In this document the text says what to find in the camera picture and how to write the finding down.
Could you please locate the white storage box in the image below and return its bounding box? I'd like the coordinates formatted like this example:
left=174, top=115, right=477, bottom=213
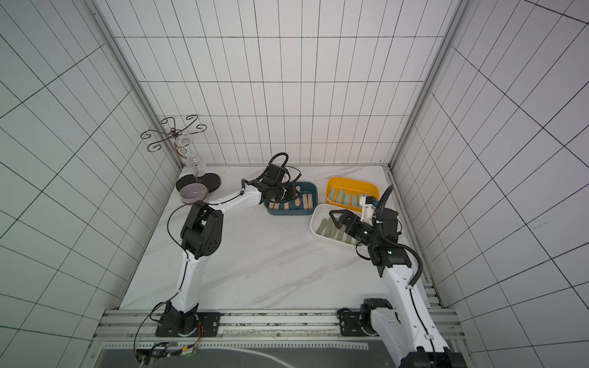
left=310, top=204, right=358, bottom=247

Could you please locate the dark teal storage box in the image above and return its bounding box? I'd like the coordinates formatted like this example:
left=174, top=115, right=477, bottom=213
left=264, top=182, right=318, bottom=216

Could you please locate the yellow storage box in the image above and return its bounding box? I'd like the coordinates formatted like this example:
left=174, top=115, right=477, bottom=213
left=325, top=177, right=380, bottom=212

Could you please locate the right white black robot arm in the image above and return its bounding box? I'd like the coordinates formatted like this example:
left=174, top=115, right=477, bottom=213
left=329, top=205, right=467, bottom=367

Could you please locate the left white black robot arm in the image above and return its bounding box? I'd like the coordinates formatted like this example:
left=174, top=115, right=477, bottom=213
left=159, top=163, right=301, bottom=337

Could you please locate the clear glass on rack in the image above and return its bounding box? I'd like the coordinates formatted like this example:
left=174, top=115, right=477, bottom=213
left=187, top=153, right=207, bottom=177

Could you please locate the pink glass bowl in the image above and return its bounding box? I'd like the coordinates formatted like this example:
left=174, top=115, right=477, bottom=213
left=179, top=183, right=209, bottom=205

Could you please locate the metal scroll cup rack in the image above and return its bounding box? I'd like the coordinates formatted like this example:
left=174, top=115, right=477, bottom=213
left=141, top=114, right=222, bottom=193

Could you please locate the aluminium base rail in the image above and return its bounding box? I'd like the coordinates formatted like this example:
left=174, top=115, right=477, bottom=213
left=94, top=309, right=466, bottom=343

